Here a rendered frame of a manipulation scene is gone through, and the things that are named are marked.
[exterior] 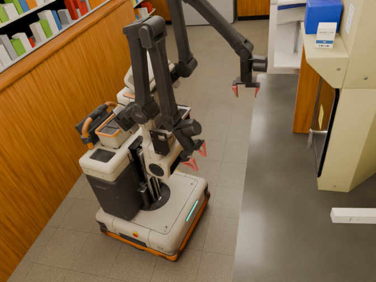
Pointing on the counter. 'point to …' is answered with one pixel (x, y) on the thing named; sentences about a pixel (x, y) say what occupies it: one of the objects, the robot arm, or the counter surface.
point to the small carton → (325, 34)
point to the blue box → (321, 14)
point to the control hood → (327, 59)
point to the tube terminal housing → (354, 105)
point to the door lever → (313, 136)
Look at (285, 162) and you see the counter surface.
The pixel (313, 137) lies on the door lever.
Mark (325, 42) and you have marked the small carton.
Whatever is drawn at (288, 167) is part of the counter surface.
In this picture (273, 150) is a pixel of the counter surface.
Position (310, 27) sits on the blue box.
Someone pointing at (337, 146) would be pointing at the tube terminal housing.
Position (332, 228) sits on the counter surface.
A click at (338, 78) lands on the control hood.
